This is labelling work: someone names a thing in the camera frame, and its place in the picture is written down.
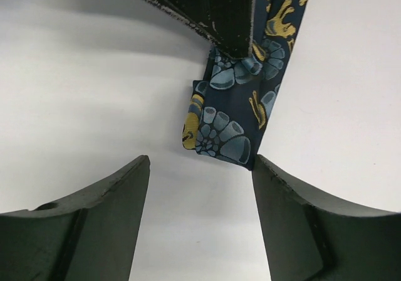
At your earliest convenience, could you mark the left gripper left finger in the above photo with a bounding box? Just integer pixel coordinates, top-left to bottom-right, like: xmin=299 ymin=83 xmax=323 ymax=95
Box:
xmin=1 ymin=156 xmax=150 ymax=280

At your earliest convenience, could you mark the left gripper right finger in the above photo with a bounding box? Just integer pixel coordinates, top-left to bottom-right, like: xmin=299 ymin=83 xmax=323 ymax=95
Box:
xmin=252 ymin=156 xmax=400 ymax=281

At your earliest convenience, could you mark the navy floral patterned tie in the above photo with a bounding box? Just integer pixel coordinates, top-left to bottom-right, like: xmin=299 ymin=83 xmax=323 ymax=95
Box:
xmin=182 ymin=0 xmax=308 ymax=170

